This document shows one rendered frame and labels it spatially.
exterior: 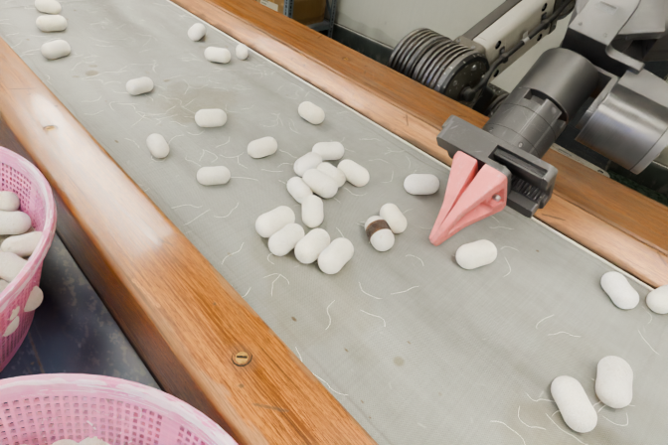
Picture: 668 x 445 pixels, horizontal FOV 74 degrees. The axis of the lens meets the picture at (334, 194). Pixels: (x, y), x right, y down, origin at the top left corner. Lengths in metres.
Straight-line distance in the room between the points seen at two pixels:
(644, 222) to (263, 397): 0.40
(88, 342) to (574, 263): 0.42
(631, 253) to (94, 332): 0.48
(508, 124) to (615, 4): 0.13
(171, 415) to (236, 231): 0.17
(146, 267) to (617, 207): 0.44
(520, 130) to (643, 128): 0.09
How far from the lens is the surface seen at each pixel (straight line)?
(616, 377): 0.37
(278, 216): 0.37
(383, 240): 0.37
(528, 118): 0.41
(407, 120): 0.56
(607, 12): 0.45
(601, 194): 0.54
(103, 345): 0.41
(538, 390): 0.36
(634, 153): 0.43
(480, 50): 0.76
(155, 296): 0.31
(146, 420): 0.28
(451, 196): 0.39
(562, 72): 0.44
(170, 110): 0.56
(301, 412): 0.27
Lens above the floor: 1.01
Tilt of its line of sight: 38 degrees down
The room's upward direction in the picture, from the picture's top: 11 degrees clockwise
